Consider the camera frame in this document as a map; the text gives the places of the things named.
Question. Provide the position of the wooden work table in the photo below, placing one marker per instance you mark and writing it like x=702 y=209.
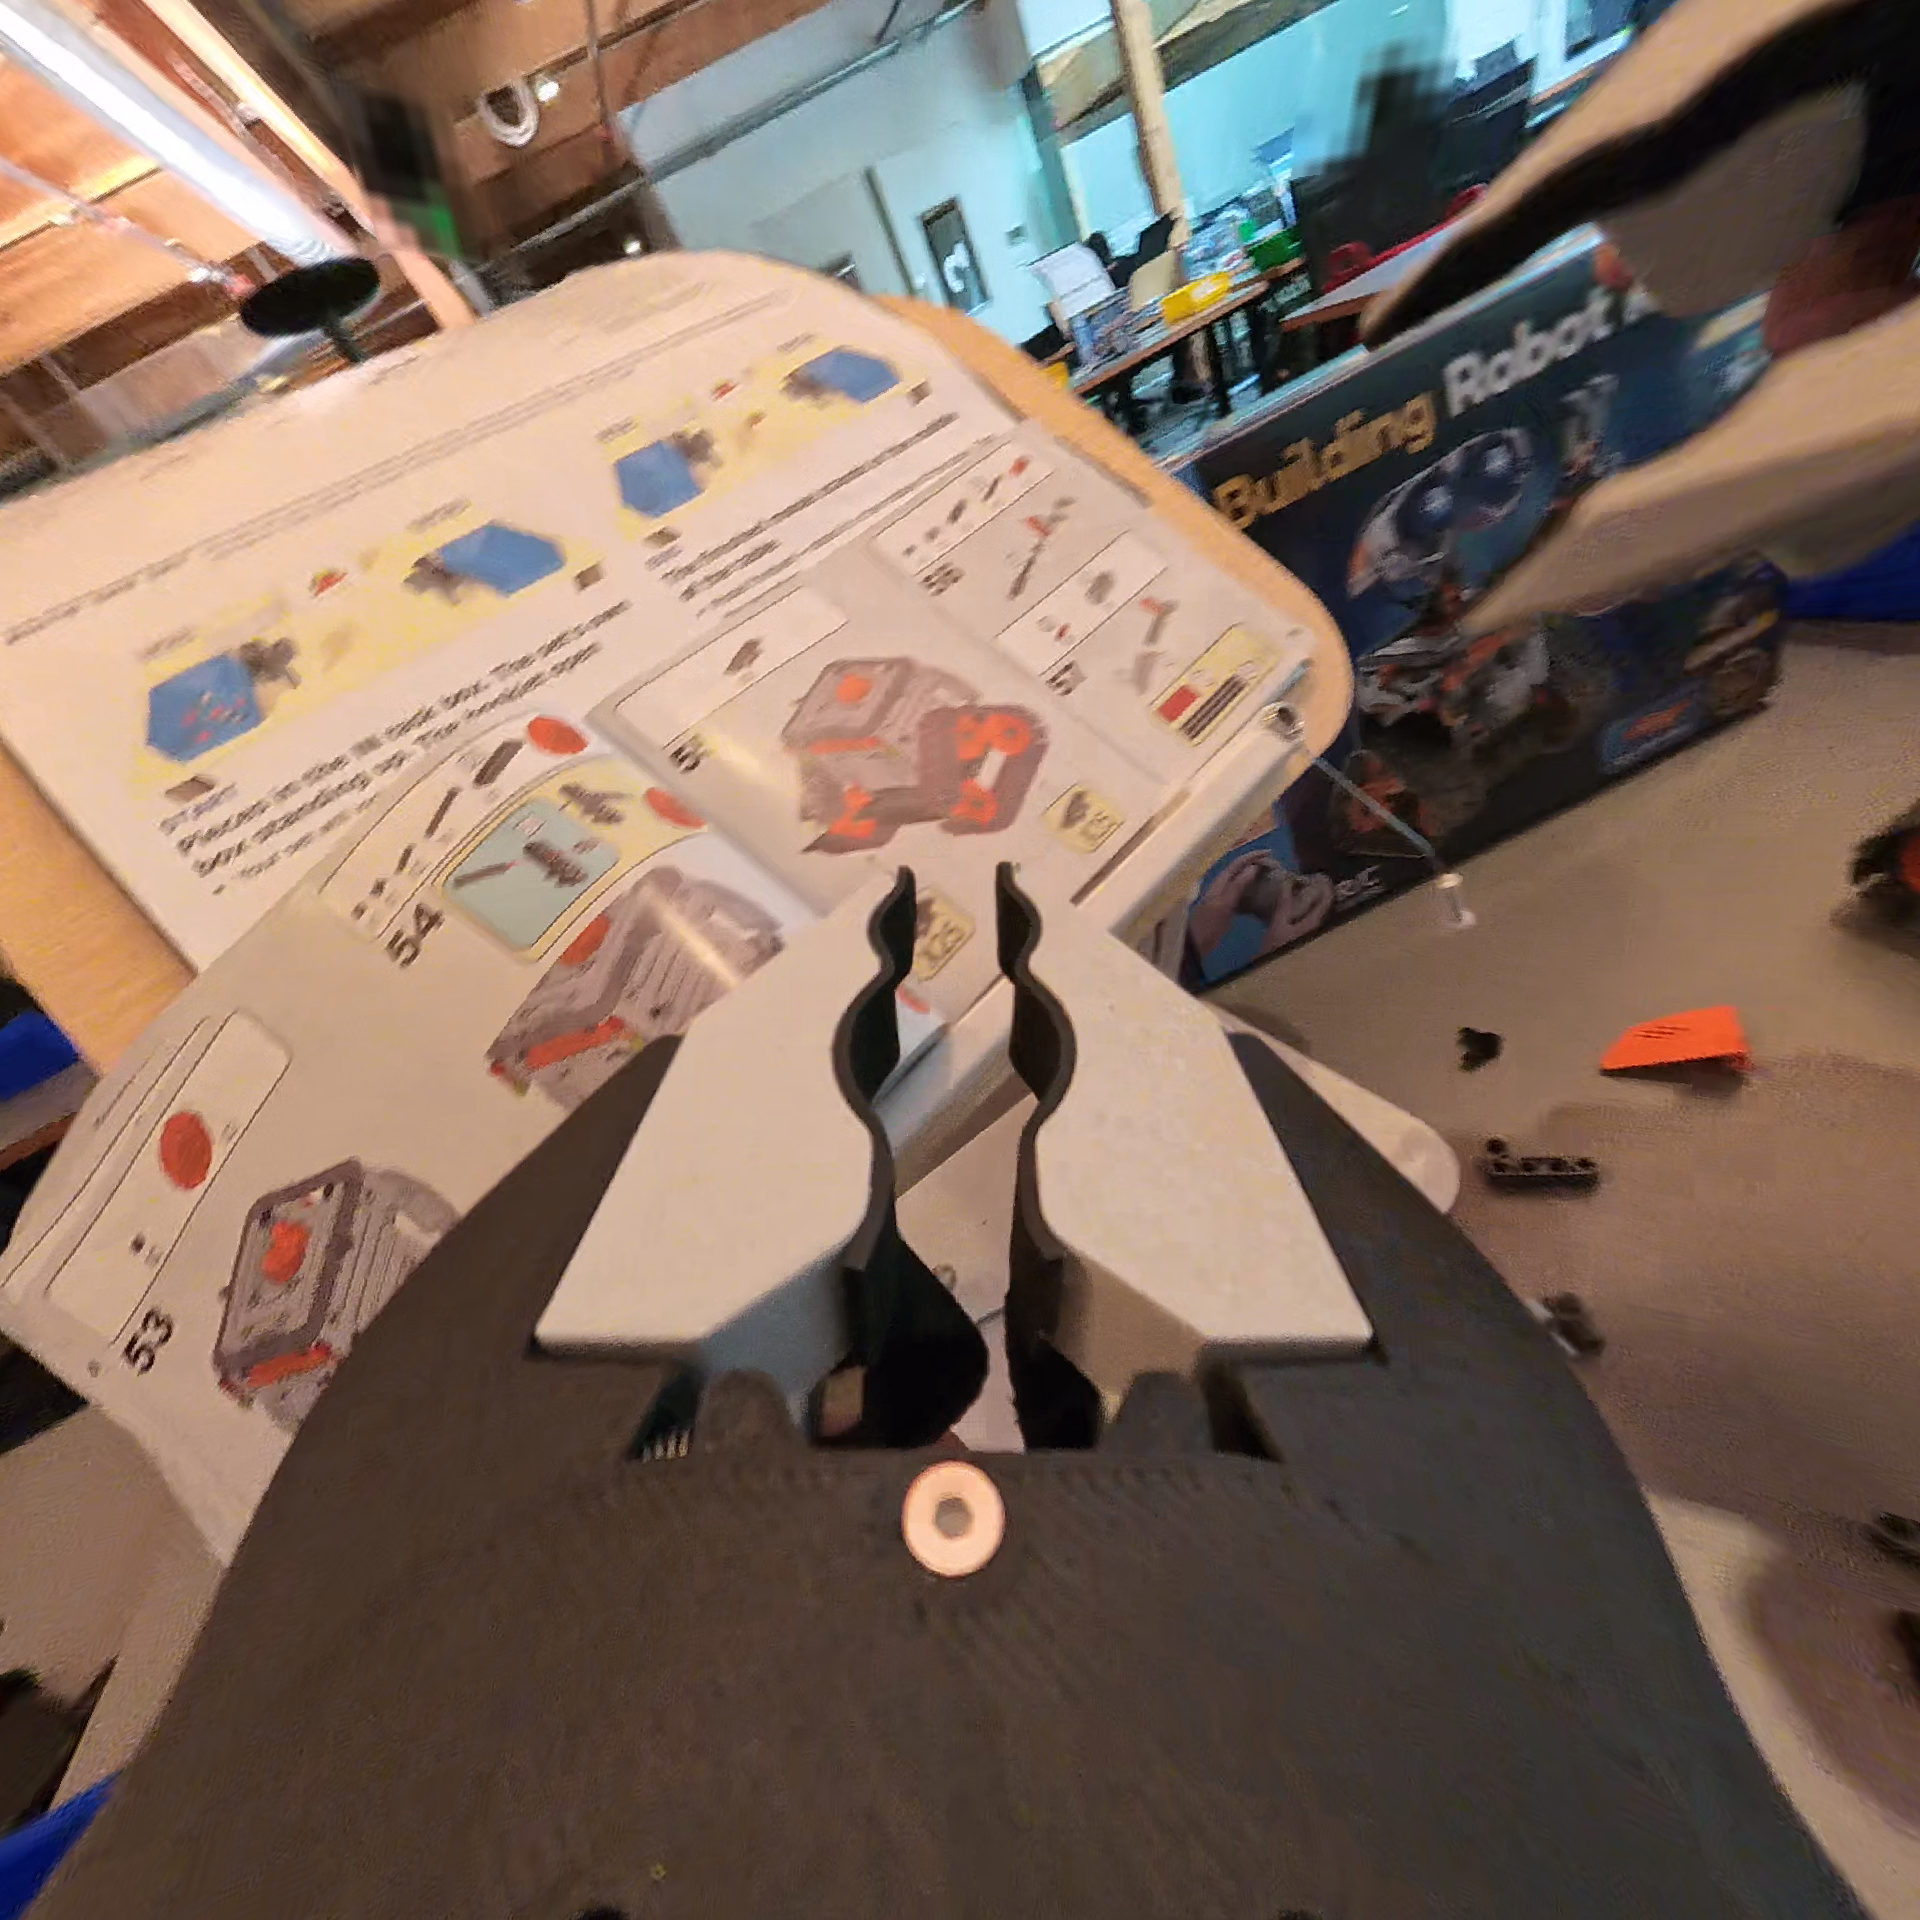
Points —
x=1155 y=348

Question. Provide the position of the white printed instruction sheet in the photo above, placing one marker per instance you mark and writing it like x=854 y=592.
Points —
x=451 y=436

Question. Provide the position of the yellow storage bin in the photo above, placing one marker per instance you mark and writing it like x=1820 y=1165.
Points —
x=1197 y=297

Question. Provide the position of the small black angled piece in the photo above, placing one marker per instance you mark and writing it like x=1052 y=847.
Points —
x=1477 y=1048

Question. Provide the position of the black pin connector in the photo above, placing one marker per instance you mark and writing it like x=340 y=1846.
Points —
x=1569 y=1324

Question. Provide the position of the robot kit instruction booklet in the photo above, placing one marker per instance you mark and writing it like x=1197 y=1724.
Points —
x=704 y=674

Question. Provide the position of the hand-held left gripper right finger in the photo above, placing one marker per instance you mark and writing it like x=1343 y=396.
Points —
x=1184 y=1184

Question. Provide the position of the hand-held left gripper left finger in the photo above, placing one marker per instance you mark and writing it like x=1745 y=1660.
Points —
x=721 y=1184

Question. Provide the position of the black framed wall sign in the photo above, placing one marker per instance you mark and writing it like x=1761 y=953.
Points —
x=949 y=255

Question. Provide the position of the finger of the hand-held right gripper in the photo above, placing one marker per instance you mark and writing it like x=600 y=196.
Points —
x=1680 y=149
x=1771 y=464

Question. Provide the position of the blue robot kit box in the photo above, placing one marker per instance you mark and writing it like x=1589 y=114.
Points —
x=1501 y=494

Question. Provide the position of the dark grey short beam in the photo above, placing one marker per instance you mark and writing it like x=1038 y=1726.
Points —
x=1539 y=1166

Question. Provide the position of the black disc lamp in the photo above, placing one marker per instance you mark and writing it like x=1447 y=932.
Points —
x=308 y=296

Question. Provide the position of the small orange wedge panel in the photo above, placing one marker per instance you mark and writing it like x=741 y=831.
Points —
x=1680 y=1042

